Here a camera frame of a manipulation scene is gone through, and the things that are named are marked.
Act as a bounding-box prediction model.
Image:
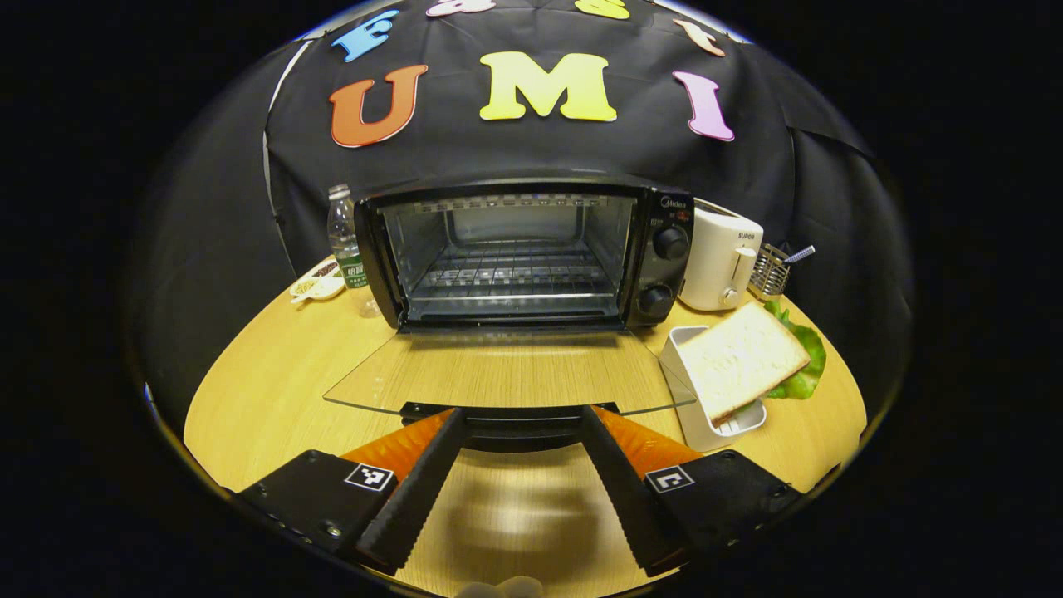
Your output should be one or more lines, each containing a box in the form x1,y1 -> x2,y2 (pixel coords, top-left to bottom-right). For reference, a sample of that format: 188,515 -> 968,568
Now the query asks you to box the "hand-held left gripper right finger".
580,404 -> 805,578

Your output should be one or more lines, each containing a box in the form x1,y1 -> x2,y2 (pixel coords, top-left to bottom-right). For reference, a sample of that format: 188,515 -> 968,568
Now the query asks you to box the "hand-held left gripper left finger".
237,407 -> 468,576

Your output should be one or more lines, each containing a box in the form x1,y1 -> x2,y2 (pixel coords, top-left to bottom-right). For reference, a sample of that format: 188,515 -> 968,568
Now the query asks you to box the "bread and lettuce sandwich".
679,301 -> 828,426

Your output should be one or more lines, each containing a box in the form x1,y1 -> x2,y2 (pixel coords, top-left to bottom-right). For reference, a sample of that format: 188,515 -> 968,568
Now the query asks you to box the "black electric oven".
322,174 -> 698,453

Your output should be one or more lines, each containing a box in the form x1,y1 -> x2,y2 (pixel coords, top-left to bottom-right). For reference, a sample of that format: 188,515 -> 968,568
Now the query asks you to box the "metal oven rack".
409,241 -> 620,321

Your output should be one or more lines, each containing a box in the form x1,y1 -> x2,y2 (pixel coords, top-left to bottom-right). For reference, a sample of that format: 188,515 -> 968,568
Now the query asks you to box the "white plastic tray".
660,326 -> 769,453

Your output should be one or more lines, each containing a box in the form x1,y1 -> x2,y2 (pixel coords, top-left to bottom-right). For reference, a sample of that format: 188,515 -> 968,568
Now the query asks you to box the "small white snack dish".
289,256 -> 346,304

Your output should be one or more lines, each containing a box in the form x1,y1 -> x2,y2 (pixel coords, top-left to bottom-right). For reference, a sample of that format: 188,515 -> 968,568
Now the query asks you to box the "clear plastic water bottle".
326,184 -> 383,318

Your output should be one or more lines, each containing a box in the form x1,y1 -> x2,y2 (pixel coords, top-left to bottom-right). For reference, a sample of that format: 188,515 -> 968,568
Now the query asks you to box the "white toaster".
679,199 -> 765,312

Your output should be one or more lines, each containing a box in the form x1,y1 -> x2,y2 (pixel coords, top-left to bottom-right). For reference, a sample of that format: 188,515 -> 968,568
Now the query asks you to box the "metal wire basket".
747,243 -> 790,300

